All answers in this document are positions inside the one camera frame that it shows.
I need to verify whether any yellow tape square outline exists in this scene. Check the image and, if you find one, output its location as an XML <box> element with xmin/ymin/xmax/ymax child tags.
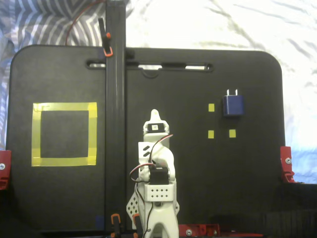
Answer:
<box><xmin>31</xmin><ymin>101</ymin><xmax>98</xmax><ymax>167</ymax></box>

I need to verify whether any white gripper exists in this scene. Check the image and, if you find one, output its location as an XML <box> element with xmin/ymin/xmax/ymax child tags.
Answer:
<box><xmin>143</xmin><ymin>109</ymin><xmax>171</xmax><ymax>144</ymax></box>

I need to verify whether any orange black spring clamp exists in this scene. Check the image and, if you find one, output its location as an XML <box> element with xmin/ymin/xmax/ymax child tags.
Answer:
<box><xmin>110</xmin><ymin>214</ymin><xmax>122</xmax><ymax>238</ymax></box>
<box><xmin>132</xmin><ymin>214</ymin><xmax>144</xmax><ymax>238</ymax></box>
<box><xmin>98</xmin><ymin>17</ymin><xmax>114</xmax><ymax>58</ymax></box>

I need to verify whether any red white black servo cable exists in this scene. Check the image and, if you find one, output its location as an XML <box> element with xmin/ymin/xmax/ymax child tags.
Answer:
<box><xmin>129</xmin><ymin>133</ymin><xmax>174</xmax><ymax>235</ymax></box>

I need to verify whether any thin red cable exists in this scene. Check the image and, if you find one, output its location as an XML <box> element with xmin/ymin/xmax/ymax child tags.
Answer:
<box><xmin>64</xmin><ymin>0</ymin><xmax>106</xmax><ymax>47</ymax></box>

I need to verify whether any red plastic clamp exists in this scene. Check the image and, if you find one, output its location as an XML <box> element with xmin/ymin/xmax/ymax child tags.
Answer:
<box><xmin>0</xmin><ymin>149</ymin><xmax>12</xmax><ymax>191</ymax></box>
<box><xmin>178</xmin><ymin>224</ymin><xmax>221</xmax><ymax>237</ymax></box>
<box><xmin>279</xmin><ymin>145</ymin><xmax>296</xmax><ymax>183</ymax></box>

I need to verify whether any blue white charger block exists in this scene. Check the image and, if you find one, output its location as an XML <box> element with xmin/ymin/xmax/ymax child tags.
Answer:
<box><xmin>222</xmin><ymin>88</ymin><xmax>246</xmax><ymax>118</ymax></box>

